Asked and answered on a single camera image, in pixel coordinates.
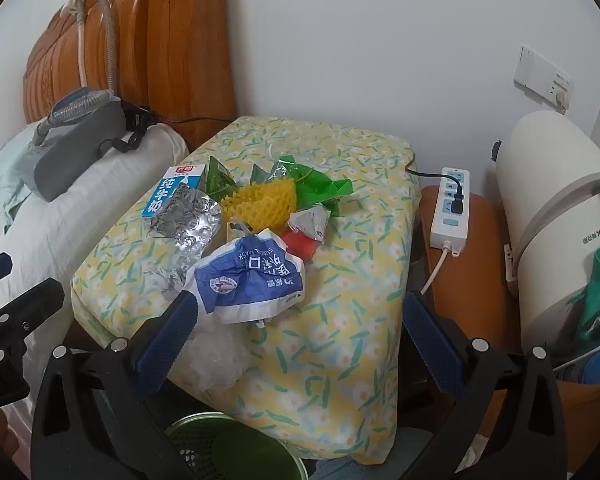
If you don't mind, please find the red wrapper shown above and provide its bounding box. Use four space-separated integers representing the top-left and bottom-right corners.
282 230 321 261

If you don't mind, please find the silver foil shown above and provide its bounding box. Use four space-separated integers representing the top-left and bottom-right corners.
147 185 223 261

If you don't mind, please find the thin black cable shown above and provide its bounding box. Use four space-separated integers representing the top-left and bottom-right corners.
147 107 238 126

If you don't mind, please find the green triangular packet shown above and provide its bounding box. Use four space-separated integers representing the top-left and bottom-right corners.
250 162 281 188
202 155 238 198

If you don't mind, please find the light blue pillowcase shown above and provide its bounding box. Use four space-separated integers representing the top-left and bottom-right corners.
0 132 45 221

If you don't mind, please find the white power strip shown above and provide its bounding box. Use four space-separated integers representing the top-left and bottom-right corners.
430 166 473 251

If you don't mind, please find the carved wooden headboard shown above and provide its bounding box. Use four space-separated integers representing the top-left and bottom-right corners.
22 0 238 153

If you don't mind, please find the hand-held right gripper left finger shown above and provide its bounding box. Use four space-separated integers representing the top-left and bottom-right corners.
30 290 201 480

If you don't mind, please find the yellow floral cloth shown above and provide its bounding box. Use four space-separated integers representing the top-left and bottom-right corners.
71 115 421 468

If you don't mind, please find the green perforated waste basket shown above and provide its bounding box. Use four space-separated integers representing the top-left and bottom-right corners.
162 412 308 480

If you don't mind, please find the white power strip cable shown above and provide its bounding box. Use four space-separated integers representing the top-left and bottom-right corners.
420 247 453 296

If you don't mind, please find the beige tube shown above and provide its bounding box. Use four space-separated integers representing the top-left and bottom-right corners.
72 0 93 91

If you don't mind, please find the brown wooden nightstand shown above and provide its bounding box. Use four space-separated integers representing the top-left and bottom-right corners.
415 185 600 431

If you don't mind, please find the yellow foam fruit net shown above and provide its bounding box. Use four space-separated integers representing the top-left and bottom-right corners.
220 177 298 231

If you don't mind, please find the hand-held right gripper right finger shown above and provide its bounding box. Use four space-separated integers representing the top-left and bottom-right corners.
402 290 571 480

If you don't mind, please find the small silver packet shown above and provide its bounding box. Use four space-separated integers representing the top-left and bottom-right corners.
287 202 333 241

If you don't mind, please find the grey breathing machine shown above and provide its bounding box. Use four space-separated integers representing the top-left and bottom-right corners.
20 87 128 203

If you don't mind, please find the blue white milk carton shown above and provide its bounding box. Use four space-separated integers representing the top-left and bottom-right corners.
140 164 205 221

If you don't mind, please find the white cylindrical appliance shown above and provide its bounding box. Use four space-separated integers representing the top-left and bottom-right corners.
492 110 600 361

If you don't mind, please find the green plastic wrapper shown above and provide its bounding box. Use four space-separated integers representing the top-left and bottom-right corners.
275 156 355 216

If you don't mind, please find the black device with cable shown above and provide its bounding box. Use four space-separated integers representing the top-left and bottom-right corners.
97 100 158 156

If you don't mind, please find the grey corrugated hose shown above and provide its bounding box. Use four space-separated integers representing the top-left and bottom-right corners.
32 0 123 148

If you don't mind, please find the clear plastic bag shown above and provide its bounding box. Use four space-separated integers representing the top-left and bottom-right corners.
180 310 253 391

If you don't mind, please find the blue white mask packaging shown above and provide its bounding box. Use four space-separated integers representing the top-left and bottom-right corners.
185 227 308 326

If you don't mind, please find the black plug with cable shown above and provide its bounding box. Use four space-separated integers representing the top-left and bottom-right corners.
405 160 466 213

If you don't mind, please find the white wall socket panel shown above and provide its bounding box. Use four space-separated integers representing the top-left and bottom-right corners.
513 45 573 111

